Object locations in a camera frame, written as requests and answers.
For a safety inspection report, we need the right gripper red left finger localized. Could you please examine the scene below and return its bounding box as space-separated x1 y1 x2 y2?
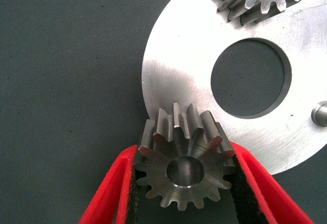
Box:
78 144 141 224

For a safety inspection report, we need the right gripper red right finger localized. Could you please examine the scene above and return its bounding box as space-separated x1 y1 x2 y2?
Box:
229 142 316 224

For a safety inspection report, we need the round metal carrier plate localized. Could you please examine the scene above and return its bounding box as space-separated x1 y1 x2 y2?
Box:
141 0 327 175

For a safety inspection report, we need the dark grey table cloth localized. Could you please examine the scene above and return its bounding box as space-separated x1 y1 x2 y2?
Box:
0 0 327 224

